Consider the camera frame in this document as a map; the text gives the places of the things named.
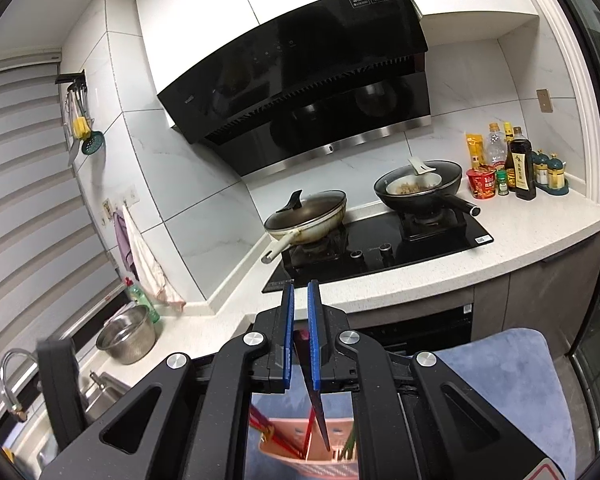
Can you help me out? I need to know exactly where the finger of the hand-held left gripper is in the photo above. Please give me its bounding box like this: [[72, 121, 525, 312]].
[[36, 337, 86, 453]]

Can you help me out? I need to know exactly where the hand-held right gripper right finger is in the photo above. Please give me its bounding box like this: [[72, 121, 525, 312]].
[[307, 281, 548, 480]]

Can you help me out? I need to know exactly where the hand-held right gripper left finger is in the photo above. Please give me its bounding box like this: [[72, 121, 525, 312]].
[[37, 282, 297, 480]]

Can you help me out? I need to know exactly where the bright red chopstick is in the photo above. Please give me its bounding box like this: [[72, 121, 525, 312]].
[[249, 404, 277, 437]]

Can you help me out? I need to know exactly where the thin dark red chopstick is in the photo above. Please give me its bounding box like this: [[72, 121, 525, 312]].
[[261, 429, 302, 462]]

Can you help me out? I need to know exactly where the pink perforated utensil basket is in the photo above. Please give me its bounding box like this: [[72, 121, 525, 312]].
[[250, 402, 359, 480]]

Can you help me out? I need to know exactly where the steel kitchen sink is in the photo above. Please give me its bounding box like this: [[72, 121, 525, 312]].
[[75, 370, 136, 426]]

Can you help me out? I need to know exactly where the chrome sink faucet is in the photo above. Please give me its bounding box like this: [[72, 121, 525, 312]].
[[0, 349, 38, 413]]

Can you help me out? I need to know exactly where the metal colander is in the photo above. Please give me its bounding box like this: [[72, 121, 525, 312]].
[[96, 304, 157, 365]]

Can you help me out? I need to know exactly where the built-in black oven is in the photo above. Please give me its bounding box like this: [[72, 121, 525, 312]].
[[350, 302, 476, 361]]

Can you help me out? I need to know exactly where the green dish soap bottle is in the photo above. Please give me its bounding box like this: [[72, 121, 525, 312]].
[[125, 277, 161, 325]]

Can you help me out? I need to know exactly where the glass wok lid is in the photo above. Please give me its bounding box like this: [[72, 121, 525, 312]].
[[265, 189, 347, 233]]

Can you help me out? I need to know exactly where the black gas cooktop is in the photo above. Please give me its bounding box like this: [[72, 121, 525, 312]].
[[261, 207, 496, 295]]

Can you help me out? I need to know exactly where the white hanging towel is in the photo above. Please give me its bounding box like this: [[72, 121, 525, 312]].
[[121, 205, 187, 313]]

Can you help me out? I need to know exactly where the purple hanging towel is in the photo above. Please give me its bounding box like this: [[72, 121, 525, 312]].
[[112, 210, 136, 266]]

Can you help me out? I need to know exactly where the blue plush mat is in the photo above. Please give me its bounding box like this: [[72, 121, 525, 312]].
[[245, 328, 567, 480]]

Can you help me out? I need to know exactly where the black frying pan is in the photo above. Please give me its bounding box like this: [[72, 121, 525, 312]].
[[373, 160, 482, 217]]

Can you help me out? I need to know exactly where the white bowl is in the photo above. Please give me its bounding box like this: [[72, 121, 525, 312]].
[[385, 172, 442, 197]]

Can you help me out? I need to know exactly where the grey spatula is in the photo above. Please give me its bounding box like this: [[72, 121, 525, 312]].
[[407, 156, 437, 176]]

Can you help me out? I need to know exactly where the striped window blind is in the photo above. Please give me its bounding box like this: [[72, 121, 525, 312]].
[[0, 47, 126, 361]]

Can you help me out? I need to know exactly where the grey lower cabinet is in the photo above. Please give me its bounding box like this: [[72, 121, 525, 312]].
[[472, 230, 600, 361]]

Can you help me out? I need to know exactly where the red instant noodle cup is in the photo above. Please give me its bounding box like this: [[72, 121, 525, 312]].
[[466, 167, 497, 198]]

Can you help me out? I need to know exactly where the hanging metal utensil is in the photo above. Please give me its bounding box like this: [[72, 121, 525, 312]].
[[65, 90, 81, 168]]

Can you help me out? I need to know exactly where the white kitchen countertop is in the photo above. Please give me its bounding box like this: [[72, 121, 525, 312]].
[[10, 187, 600, 466]]

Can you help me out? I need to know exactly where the green hanging skimmer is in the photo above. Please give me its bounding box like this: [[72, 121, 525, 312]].
[[72, 87, 105, 156]]

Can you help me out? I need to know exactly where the yellow seasoning packet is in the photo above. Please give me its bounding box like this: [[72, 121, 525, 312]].
[[465, 132, 483, 171]]

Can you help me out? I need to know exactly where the clear plastic bottle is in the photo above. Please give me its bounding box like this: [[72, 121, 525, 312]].
[[484, 124, 507, 167]]

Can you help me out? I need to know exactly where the black range hood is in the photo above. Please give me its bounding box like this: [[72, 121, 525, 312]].
[[156, 0, 433, 178]]

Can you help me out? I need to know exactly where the dark soy sauce bottle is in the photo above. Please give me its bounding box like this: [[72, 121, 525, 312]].
[[509, 126, 537, 200]]

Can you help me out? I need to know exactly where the yellow-capped oil bottle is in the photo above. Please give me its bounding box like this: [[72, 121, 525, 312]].
[[502, 121, 516, 171]]

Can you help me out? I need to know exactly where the green condiment jar set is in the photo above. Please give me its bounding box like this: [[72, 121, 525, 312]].
[[534, 149, 571, 193]]

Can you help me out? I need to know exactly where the beige handled wok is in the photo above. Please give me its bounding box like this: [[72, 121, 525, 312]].
[[261, 205, 348, 265]]

